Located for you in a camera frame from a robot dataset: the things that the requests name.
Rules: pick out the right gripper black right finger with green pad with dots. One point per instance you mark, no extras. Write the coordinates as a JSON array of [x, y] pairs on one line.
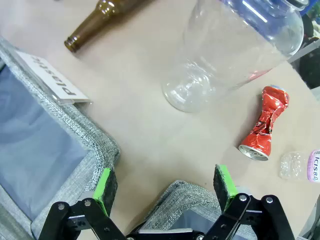
[[223, 187]]

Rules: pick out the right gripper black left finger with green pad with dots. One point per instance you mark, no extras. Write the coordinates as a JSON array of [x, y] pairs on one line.
[[103, 190]]

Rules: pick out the small bottle with pink label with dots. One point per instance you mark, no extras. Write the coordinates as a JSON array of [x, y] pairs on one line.
[[295, 165]]

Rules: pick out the crushed red soda can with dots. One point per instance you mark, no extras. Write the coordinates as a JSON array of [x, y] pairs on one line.
[[265, 125]]

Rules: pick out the large clear plastic bottle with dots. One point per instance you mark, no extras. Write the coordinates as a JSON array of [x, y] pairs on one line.
[[225, 50]]

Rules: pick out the brown glass beer bottle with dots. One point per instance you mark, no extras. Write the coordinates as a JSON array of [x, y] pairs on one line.
[[100, 16]]

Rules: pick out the grey fabric basket labelled Can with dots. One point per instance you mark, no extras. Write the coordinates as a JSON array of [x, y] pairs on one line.
[[185, 200]]

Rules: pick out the white Can label card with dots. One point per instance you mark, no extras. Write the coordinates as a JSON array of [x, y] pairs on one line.
[[165, 231]]

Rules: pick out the grey fabric basket labelled Plastic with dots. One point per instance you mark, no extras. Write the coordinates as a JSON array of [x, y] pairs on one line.
[[82, 120]]

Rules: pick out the white Plastic label card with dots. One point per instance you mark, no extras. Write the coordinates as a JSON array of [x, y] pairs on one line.
[[55, 77]]

